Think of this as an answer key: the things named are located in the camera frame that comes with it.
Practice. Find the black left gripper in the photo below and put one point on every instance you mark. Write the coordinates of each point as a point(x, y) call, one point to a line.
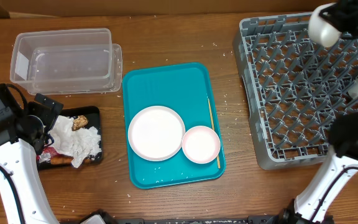
point(48, 115)

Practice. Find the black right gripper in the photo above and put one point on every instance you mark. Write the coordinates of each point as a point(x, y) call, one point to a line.
point(339, 15)

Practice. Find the white bowl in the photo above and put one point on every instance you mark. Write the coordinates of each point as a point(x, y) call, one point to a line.
point(320, 31)

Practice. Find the red snack wrapper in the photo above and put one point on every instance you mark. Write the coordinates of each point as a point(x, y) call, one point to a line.
point(47, 154)

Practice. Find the white napkin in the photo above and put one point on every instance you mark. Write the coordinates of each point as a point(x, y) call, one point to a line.
point(85, 143)
point(63, 136)

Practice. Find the brown food chunk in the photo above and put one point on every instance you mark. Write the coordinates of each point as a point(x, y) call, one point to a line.
point(79, 122)

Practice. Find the large white plate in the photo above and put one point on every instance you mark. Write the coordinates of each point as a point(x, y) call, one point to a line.
point(155, 133)

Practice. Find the wooden chopstick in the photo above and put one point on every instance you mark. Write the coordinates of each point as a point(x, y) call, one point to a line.
point(215, 136)

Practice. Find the small white plate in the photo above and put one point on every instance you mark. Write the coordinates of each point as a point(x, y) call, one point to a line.
point(198, 145)

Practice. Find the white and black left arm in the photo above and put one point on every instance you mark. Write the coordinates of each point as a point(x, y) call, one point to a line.
point(21, 190)

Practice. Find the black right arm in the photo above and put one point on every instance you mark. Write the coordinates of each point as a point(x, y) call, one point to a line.
point(339, 166)

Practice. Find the grey dishwasher rack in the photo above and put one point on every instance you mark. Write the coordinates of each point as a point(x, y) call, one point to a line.
point(295, 88)

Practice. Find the black plastic tray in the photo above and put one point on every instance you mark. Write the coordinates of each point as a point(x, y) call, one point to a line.
point(94, 120)

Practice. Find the clear plastic storage bin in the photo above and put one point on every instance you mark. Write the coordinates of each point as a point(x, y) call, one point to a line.
point(64, 62)

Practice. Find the teal serving tray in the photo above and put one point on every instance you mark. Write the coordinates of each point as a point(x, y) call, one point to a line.
point(186, 89)

